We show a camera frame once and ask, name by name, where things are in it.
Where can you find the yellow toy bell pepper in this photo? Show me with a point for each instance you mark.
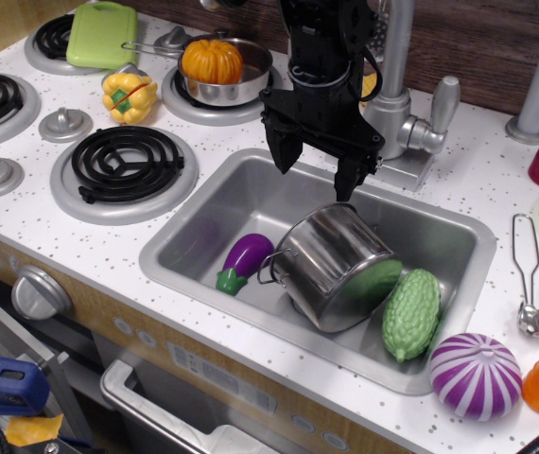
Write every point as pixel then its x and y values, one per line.
pixel 129 97

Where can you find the silver stove knob back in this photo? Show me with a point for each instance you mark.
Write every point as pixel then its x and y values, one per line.
pixel 173 43

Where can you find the silver front panel knob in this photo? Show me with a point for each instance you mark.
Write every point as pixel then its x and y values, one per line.
pixel 37 296

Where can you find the metal slotted spoon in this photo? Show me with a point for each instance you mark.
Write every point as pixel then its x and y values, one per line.
pixel 377 43

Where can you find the silver toy faucet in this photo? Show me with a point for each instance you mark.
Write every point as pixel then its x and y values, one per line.
pixel 410 141

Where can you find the stainless steel sink basin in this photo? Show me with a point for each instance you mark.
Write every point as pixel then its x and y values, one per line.
pixel 248 194

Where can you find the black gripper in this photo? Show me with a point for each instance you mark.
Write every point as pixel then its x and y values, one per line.
pixel 324 117

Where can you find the back right coil burner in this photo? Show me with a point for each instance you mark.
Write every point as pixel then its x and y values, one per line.
pixel 190 110

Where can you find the purple toy eggplant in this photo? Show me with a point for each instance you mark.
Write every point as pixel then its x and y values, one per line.
pixel 243 260

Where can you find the orange toy pumpkin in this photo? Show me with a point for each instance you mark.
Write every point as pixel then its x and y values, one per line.
pixel 212 61

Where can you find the green cutting board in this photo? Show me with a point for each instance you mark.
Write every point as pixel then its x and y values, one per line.
pixel 98 33

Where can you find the front black coil burner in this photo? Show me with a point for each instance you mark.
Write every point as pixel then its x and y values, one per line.
pixel 124 175

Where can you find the silver oven door handle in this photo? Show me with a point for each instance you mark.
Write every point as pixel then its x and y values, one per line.
pixel 225 439

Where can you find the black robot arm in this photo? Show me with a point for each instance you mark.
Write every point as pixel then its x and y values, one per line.
pixel 326 58

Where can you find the back left coil burner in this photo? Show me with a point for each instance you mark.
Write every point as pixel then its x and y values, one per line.
pixel 46 49

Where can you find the metal pasta server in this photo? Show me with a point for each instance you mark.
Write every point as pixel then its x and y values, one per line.
pixel 525 255

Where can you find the yellow toy corn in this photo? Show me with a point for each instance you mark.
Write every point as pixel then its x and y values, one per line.
pixel 368 84

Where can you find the silver stove knob behind pepper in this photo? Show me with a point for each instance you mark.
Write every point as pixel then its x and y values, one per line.
pixel 128 68

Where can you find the silver stove knob centre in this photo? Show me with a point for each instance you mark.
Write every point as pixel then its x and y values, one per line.
pixel 65 125

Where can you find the small steel saucepan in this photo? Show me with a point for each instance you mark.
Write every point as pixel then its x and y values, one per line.
pixel 256 74

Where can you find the yellow tape piece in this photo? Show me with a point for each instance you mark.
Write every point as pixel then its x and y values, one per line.
pixel 29 430

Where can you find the purple striped toy onion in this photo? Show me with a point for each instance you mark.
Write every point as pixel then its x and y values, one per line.
pixel 475 376

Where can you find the stainless steel pot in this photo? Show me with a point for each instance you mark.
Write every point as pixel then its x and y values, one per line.
pixel 334 267

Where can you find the green toy bitter melon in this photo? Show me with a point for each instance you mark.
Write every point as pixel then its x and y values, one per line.
pixel 411 315

